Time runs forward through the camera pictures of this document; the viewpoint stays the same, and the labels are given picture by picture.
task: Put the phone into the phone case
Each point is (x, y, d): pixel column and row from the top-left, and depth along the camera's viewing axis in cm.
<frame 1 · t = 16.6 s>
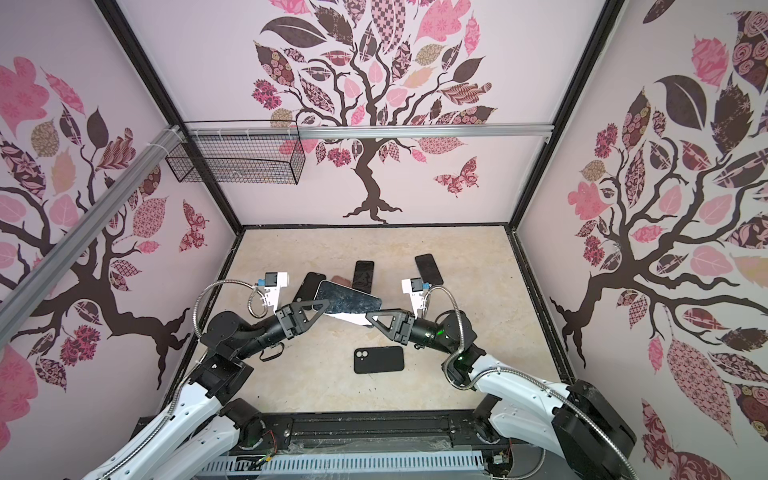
left hand: (331, 311, 62), fingers closed
right hand: (369, 318, 63), fingers open
black smartphone: (345, 303, 64), point 32 cm above the table
black empty phone case: (314, 282, 108), on the table
pink phone case: (340, 279, 106), on the table
dark smartphone far right: (428, 269, 109), on the table

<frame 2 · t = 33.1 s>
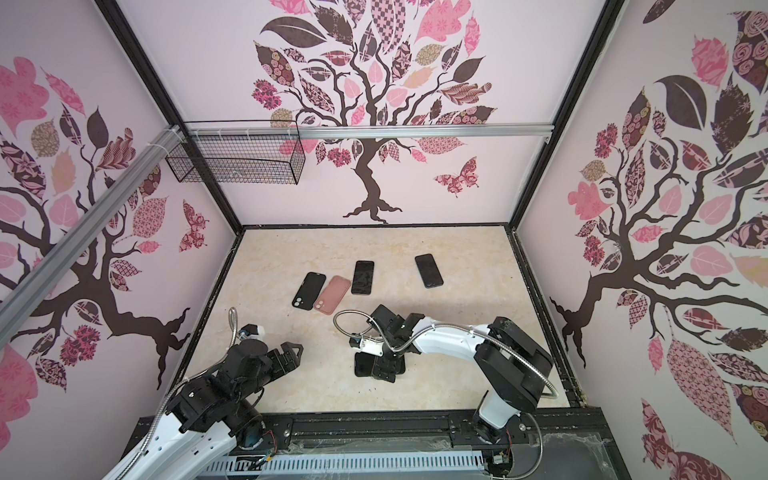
left hand: (290, 360, 77), fingers open
right hand: (379, 354, 85), fingers open
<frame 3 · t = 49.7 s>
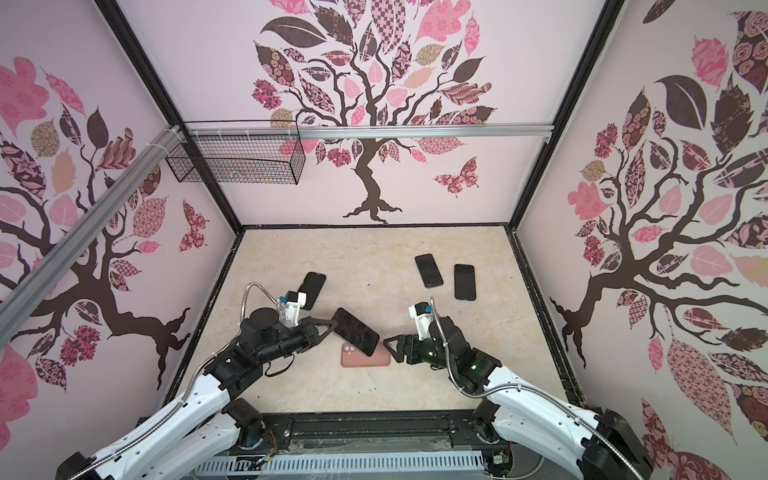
left hand: (337, 330, 74), fingers closed
right hand: (391, 339, 77), fingers open
pink phone case: (352, 357, 89), on the table
purple edged smartphone: (354, 331, 76), point 17 cm above the table
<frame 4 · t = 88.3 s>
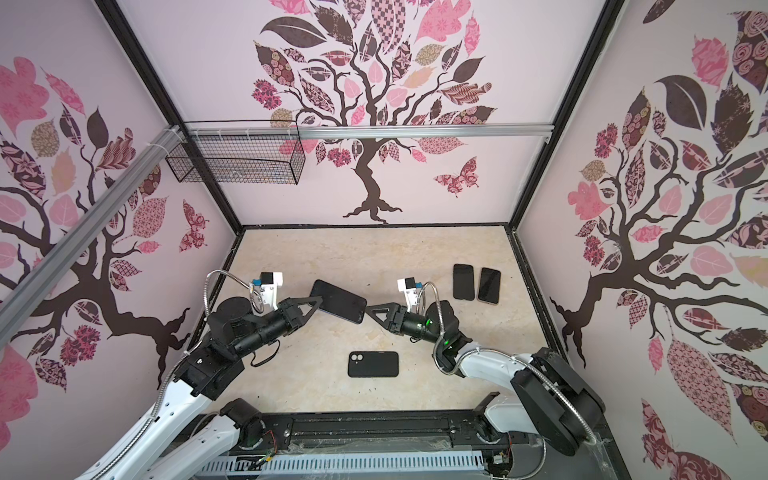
left hand: (323, 307, 68), fingers closed
right hand: (368, 312, 72), fingers open
